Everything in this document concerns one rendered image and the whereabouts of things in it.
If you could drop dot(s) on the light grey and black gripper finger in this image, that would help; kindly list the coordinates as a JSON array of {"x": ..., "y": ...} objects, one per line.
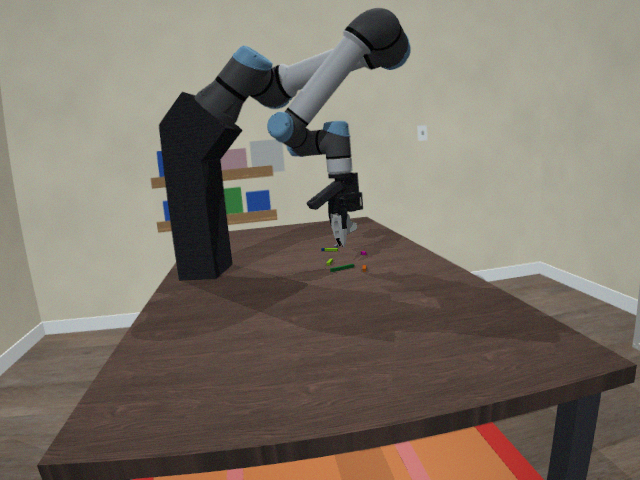
[
  {"x": 345, "y": 225},
  {"x": 335, "y": 226}
]

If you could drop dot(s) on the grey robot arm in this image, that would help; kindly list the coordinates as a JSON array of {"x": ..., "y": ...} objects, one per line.
[{"x": 246, "y": 72}]

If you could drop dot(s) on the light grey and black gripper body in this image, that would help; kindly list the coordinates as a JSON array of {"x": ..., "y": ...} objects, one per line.
[{"x": 349, "y": 195}]

